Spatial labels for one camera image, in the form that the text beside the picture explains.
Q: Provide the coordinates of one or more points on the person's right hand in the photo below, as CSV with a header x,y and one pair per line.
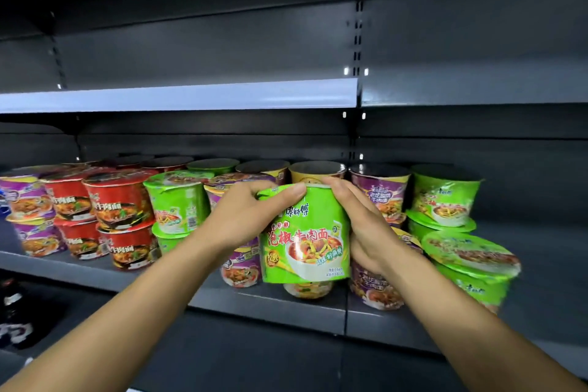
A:
x,y
370,235

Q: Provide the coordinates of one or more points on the person's left hand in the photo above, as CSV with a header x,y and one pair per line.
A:
x,y
243,217

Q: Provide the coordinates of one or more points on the green cup noodle bowl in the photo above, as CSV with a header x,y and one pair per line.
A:
x,y
213,165
445,196
179,203
303,240
418,226
473,263
167,242

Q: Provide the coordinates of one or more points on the dark metal store shelving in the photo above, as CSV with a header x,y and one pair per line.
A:
x,y
505,61

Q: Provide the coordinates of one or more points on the person's left forearm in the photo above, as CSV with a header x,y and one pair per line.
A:
x,y
115,318

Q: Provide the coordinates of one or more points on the person's right forearm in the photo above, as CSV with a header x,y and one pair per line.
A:
x,y
473,336

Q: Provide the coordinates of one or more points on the row of dark glass bottles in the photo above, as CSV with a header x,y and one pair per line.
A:
x,y
23,313

